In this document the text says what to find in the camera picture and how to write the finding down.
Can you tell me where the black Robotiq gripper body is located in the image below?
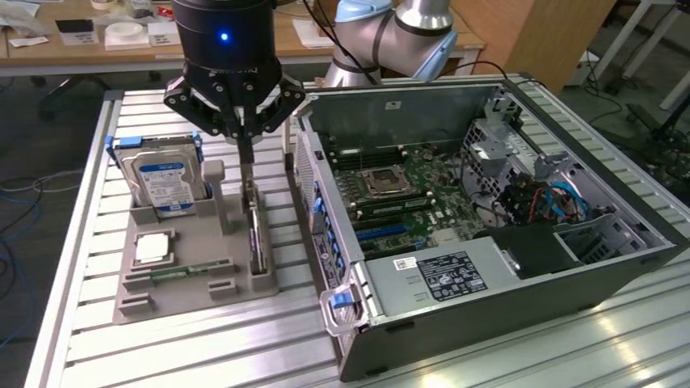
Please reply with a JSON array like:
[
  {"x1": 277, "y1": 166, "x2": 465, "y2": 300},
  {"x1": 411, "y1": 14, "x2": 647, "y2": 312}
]
[{"x1": 170, "y1": 0, "x2": 282, "y2": 118}]

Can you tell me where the black Nvidia graphics card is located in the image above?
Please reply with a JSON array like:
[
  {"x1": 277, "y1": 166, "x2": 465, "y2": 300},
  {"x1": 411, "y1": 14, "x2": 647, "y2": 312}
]
[{"x1": 238, "y1": 137, "x2": 269, "y2": 280}]

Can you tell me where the plain white box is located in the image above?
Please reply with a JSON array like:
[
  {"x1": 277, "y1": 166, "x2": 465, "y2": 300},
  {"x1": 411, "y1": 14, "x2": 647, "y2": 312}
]
[{"x1": 145, "y1": 21, "x2": 182, "y2": 48}]

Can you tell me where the white booklet stack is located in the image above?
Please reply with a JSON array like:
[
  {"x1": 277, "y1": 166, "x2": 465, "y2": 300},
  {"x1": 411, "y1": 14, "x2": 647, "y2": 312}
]
[{"x1": 290, "y1": 18, "x2": 338, "y2": 50}]

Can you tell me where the hard disk with blue caddy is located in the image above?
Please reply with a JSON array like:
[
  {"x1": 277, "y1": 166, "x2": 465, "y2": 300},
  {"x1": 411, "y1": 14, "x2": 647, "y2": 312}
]
[{"x1": 105, "y1": 129, "x2": 210, "y2": 219}]

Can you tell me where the black office chair base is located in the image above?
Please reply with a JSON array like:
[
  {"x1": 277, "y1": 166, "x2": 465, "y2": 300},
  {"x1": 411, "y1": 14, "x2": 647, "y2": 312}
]
[{"x1": 30, "y1": 74, "x2": 112, "y2": 121}]

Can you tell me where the white box with black top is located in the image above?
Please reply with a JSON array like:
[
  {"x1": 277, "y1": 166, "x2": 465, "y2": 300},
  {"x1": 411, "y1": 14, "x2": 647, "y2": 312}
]
[{"x1": 54, "y1": 19, "x2": 101, "y2": 47}]

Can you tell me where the CPU socket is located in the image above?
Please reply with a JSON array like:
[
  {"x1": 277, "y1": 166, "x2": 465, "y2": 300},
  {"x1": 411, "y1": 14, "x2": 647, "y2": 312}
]
[{"x1": 361, "y1": 164, "x2": 417, "y2": 202}]

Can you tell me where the wooden desk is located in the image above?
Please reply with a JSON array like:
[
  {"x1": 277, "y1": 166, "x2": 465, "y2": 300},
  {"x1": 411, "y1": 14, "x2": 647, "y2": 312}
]
[{"x1": 0, "y1": 0, "x2": 485, "y2": 78}]

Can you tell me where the installed black RAM stick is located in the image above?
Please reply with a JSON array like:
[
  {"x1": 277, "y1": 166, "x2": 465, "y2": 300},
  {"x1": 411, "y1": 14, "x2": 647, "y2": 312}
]
[{"x1": 352, "y1": 196, "x2": 435, "y2": 220}]

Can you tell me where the grey printed parts rack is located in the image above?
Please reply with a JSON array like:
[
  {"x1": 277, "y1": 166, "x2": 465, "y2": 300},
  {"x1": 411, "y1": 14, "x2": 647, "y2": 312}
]
[{"x1": 110, "y1": 158, "x2": 281, "y2": 325}]

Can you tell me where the white paper slip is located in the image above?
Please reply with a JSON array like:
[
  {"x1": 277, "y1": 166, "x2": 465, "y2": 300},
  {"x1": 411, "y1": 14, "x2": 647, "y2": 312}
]
[{"x1": 6, "y1": 36, "x2": 49, "y2": 49}]

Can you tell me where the silver CPU chip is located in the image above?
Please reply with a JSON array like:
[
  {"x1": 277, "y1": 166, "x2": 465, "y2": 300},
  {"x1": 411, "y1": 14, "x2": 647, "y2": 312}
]
[{"x1": 133, "y1": 233, "x2": 172, "y2": 262}]

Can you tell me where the blue expansion slot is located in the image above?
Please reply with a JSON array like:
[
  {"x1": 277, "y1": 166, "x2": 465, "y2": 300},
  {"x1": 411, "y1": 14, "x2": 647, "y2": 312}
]
[{"x1": 353, "y1": 223, "x2": 409, "y2": 243}]

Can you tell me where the clear plastic bag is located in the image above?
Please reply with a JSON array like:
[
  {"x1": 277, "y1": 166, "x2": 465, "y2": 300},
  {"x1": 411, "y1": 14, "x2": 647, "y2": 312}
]
[{"x1": 0, "y1": 0, "x2": 53, "y2": 36}]

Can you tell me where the green motherboard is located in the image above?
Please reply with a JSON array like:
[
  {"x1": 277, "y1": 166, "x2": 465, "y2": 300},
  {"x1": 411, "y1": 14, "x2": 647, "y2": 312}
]
[{"x1": 321, "y1": 139, "x2": 500, "y2": 260}]

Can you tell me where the metal disk bay cage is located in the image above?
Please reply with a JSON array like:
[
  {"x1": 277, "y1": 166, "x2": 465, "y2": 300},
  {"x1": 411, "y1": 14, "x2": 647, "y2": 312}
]
[{"x1": 461, "y1": 116, "x2": 540, "y2": 191}]

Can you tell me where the green RAM stick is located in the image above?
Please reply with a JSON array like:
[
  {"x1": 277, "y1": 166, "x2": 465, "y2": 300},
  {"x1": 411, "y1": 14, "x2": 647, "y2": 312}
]
[{"x1": 145, "y1": 261, "x2": 216, "y2": 280}]

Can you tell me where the grey power supply unit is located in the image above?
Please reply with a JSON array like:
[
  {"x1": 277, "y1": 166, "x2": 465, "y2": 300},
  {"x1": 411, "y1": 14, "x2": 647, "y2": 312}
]
[{"x1": 364, "y1": 236, "x2": 521, "y2": 317}]

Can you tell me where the wooden cabinet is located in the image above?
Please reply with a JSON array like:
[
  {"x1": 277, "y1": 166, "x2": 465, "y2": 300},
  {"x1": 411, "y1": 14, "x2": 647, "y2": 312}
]
[{"x1": 445, "y1": 0, "x2": 619, "y2": 95}]

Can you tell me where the black fan shroud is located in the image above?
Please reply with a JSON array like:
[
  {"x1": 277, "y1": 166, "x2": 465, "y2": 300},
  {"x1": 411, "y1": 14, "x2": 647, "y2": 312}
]
[{"x1": 491, "y1": 225, "x2": 584, "y2": 280}]

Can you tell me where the open black PC case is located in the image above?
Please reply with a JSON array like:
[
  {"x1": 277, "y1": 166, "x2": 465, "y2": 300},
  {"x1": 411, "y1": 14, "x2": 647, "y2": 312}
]
[{"x1": 281, "y1": 78, "x2": 690, "y2": 383}]

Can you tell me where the black floor stand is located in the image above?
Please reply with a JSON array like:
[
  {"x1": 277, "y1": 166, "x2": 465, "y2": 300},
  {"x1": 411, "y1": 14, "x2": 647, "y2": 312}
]
[{"x1": 624, "y1": 103, "x2": 690, "y2": 142}]

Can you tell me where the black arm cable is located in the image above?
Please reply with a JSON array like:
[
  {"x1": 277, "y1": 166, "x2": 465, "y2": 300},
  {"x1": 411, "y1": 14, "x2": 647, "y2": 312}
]
[{"x1": 300, "y1": 0, "x2": 381, "y2": 84}]

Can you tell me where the black cable behind case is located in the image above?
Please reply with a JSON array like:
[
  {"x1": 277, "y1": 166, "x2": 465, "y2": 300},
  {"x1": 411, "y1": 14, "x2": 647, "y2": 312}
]
[{"x1": 445, "y1": 59, "x2": 541, "y2": 86}]

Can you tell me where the red wire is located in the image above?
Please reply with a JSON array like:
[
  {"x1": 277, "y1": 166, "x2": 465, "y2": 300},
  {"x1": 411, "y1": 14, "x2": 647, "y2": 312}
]
[{"x1": 525, "y1": 188, "x2": 547, "y2": 222}]

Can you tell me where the blue wire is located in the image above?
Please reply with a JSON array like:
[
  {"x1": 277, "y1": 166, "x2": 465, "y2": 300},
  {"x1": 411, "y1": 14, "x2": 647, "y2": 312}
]
[{"x1": 540, "y1": 181, "x2": 589, "y2": 222}]

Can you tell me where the blue floor cable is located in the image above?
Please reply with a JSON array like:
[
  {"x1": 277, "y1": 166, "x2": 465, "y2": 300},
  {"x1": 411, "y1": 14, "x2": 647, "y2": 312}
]
[{"x1": 0, "y1": 189, "x2": 38, "y2": 348}]

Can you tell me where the grey case handle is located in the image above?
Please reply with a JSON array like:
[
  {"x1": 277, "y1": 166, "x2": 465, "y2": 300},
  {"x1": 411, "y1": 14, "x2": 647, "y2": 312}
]
[{"x1": 318, "y1": 278, "x2": 370, "y2": 336}]

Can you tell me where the white table frame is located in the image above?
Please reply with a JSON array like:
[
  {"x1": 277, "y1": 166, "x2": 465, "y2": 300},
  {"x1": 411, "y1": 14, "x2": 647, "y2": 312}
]
[{"x1": 619, "y1": 0, "x2": 690, "y2": 110}]

